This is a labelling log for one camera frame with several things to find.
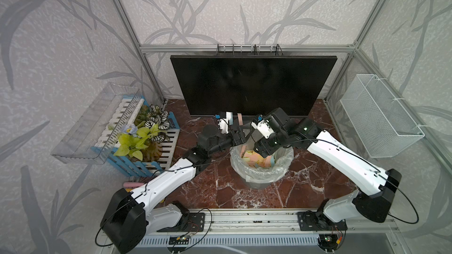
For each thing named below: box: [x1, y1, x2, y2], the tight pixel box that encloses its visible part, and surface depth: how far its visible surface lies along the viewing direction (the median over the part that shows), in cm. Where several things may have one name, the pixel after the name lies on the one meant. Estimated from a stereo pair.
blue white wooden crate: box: [90, 95, 181, 179], surface depth 76 cm
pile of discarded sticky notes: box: [240, 144, 275, 169], surface depth 86 cm
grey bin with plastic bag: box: [230, 144, 295, 190], surface depth 66 cm
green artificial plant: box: [114, 104, 171, 163], surface depth 75 cm
